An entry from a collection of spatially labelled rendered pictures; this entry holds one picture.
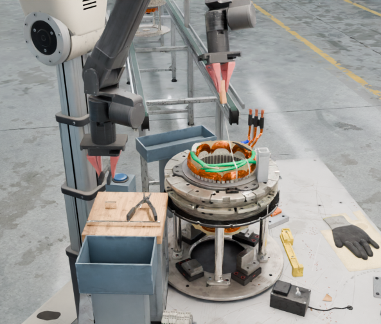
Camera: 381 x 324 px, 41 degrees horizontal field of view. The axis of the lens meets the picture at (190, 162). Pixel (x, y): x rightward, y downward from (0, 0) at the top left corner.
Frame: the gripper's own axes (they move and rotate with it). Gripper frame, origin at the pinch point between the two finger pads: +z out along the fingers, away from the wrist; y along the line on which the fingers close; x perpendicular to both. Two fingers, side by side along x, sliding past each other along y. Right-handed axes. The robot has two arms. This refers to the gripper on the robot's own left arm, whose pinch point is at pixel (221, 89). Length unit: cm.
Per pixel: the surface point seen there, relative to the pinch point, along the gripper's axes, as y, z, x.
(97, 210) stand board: -35.0, 27.7, 2.9
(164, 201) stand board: -17.7, 27.6, 2.3
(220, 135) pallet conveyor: 55, 23, 179
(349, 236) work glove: 44, 50, 16
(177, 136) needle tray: -3.3, 13.3, 43.9
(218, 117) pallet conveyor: 53, 12, 174
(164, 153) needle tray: -10.3, 17.6, 32.9
